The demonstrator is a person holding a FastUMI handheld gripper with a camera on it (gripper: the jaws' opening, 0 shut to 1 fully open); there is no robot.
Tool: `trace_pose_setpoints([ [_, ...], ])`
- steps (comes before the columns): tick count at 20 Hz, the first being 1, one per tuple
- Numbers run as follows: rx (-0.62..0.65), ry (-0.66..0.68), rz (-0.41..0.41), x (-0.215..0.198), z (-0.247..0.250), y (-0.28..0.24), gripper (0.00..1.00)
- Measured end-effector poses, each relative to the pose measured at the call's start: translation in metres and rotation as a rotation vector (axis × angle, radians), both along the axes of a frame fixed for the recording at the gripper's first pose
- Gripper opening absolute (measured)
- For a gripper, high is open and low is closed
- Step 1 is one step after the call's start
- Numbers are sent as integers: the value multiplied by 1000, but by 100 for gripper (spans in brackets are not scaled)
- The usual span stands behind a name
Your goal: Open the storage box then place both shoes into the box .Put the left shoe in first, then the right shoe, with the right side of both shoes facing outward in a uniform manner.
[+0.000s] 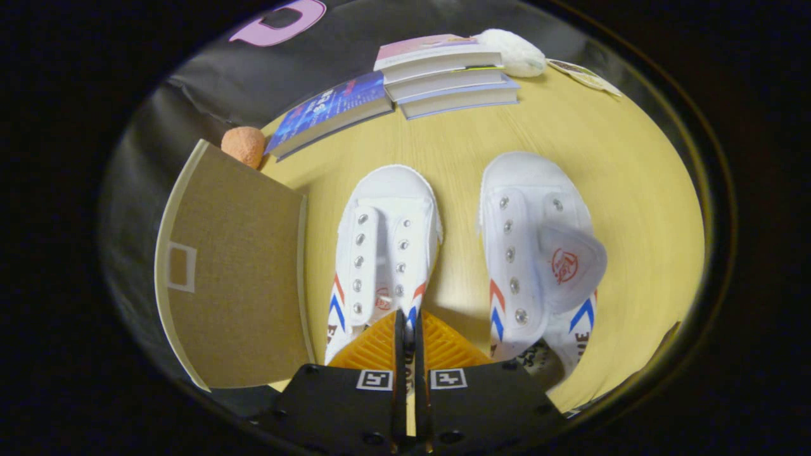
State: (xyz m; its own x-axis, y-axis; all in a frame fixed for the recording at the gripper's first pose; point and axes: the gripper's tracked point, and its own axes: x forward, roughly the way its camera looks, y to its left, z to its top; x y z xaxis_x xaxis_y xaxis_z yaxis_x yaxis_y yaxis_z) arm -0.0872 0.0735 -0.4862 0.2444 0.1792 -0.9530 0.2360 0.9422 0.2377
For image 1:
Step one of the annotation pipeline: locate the grey cover book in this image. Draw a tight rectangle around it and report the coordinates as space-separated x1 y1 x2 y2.
398 79 521 120

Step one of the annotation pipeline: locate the white plush toy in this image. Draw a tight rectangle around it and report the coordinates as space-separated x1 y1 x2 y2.
472 28 547 78

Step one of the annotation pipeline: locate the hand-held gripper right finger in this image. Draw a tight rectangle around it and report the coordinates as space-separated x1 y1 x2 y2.
415 309 568 456

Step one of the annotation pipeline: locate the black backdrop cloth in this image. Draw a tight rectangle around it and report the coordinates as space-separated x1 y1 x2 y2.
101 0 501 381

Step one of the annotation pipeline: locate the pink cover book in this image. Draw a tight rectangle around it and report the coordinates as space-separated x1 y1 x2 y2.
374 34 504 84

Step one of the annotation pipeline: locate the white cover book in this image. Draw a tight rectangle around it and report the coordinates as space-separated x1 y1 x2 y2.
383 65 511 102

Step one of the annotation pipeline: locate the printed paper tag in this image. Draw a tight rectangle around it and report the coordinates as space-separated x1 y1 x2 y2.
546 58 623 97

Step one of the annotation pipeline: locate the blue cover book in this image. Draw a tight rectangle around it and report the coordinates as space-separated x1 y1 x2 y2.
264 71 395 160

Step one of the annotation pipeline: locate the orange fuzzy ball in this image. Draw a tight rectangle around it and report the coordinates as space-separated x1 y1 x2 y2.
220 126 267 170

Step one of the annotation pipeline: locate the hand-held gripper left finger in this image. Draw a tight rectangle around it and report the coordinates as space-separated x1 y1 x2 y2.
250 309 409 456

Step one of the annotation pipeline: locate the brown fabric storage box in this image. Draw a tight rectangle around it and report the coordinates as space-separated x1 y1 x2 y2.
154 139 316 391

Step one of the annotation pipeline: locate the white canvas shoe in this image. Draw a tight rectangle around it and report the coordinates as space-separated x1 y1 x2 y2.
325 165 443 381
477 151 608 387

